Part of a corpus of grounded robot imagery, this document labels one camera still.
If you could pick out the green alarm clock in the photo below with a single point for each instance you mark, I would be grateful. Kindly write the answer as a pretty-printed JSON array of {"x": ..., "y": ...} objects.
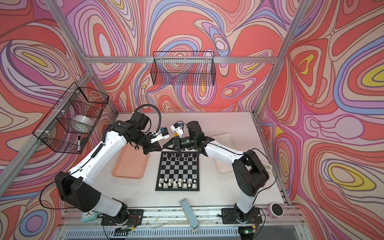
[{"x": 89, "y": 216}]

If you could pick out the left black wire basket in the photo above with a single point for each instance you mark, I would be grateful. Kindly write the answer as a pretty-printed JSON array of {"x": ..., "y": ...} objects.
[{"x": 56, "y": 133}]

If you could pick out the black marker pen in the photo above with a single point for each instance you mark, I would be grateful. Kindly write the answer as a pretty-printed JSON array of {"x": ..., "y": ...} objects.
[{"x": 79, "y": 148}]

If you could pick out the white plastic tray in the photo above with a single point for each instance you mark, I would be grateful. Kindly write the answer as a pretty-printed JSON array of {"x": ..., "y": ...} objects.
[{"x": 224, "y": 151}]

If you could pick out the black and silver chessboard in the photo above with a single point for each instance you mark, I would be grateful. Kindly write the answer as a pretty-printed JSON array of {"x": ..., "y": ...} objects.
[{"x": 178, "y": 172}]

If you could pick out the grey stapler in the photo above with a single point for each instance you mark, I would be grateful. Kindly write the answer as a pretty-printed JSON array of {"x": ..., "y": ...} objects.
[{"x": 190, "y": 216}]

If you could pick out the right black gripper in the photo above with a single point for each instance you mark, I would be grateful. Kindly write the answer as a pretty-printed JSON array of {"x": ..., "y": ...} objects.
[{"x": 177, "y": 144}]

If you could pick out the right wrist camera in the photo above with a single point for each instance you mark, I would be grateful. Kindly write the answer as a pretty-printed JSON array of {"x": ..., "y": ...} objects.
[{"x": 178, "y": 129}]

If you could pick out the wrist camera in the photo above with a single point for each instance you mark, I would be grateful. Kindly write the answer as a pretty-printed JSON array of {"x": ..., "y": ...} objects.
[
  {"x": 163, "y": 134},
  {"x": 178, "y": 129}
]

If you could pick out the pink plastic tray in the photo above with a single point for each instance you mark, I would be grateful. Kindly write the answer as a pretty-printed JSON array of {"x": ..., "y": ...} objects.
[{"x": 131, "y": 164}]

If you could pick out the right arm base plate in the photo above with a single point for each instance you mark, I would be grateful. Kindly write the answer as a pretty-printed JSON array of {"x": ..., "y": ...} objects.
[{"x": 235, "y": 216}]

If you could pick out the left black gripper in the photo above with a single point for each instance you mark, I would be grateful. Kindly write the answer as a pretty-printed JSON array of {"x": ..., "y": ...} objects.
[{"x": 154, "y": 146}]

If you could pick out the back black wire basket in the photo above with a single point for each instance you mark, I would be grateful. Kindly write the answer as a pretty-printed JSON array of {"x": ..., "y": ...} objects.
[{"x": 183, "y": 68}]

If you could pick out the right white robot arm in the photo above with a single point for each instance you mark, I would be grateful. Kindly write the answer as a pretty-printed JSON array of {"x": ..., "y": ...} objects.
[{"x": 250, "y": 173}]

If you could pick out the black wire basket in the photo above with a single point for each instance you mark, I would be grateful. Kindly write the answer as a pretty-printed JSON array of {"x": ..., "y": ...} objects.
[
  {"x": 56, "y": 133},
  {"x": 183, "y": 68}
]

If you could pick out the pink calculator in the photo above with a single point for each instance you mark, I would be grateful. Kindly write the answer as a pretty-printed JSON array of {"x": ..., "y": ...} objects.
[{"x": 268, "y": 168}]

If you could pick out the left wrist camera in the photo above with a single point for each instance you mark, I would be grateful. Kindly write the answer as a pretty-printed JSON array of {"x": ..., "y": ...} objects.
[{"x": 163, "y": 134}]

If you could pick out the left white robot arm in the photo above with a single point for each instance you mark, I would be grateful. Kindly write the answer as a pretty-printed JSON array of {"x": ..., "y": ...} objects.
[{"x": 76, "y": 186}]

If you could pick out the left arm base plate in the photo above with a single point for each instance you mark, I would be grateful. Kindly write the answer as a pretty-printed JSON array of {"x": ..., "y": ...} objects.
[{"x": 130, "y": 218}]

